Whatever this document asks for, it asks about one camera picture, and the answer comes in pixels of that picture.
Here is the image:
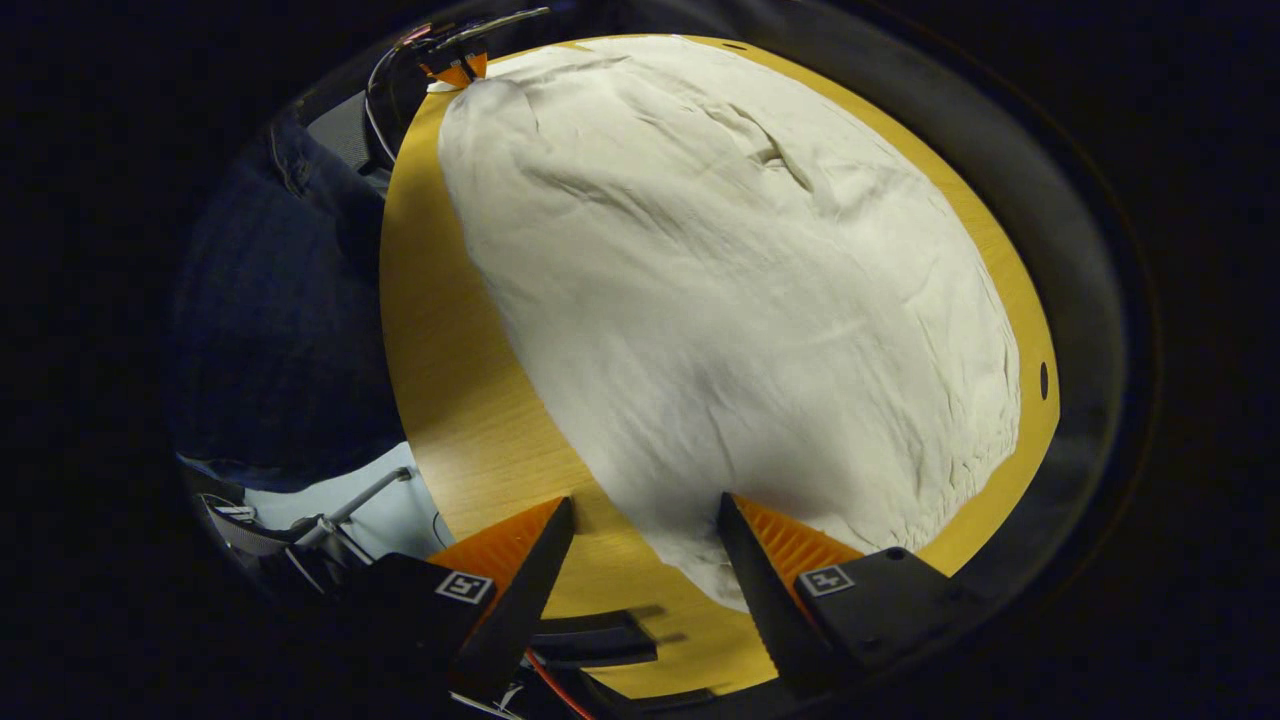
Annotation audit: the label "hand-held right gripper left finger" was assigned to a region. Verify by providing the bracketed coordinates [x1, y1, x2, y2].
[330, 496, 577, 706]

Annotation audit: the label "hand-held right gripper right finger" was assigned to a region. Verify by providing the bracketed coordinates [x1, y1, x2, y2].
[716, 492, 986, 701]

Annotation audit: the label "white jeans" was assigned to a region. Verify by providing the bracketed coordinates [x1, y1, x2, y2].
[437, 35, 1023, 613]

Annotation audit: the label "person's leg in blue trousers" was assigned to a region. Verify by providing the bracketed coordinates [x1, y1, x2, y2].
[170, 110, 411, 493]

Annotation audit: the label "red cable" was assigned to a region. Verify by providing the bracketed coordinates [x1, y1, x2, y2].
[525, 650, 598, 720]

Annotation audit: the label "grey metal frame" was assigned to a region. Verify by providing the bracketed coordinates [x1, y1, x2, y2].
[200, 465, 413, 583]

